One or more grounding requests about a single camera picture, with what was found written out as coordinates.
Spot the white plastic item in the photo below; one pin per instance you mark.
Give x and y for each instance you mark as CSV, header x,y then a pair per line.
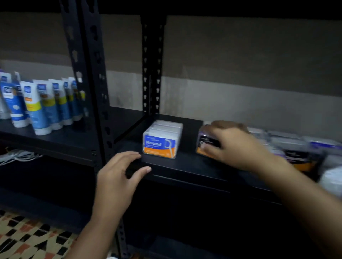
x,y
18,156

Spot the dark metal shelf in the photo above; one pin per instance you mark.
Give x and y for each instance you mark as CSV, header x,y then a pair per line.
x,y
90,80

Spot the group of floss boxes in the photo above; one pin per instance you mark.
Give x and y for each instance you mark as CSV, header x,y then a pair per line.
x,y
157,145

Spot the black label dental floss box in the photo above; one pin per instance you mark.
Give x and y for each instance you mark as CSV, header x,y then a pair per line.
x,y
207,140

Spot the person's right hand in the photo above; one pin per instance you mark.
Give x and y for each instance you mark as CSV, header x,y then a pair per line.
x,y
237,149

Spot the person's right forearm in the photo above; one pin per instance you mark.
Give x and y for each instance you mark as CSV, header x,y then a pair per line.
x,y
315,202

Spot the row of blue white tubes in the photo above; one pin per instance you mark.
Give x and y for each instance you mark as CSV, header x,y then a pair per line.
x,y
37,112

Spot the person's left hand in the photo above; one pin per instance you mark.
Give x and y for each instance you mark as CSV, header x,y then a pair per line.
x,y
112,192

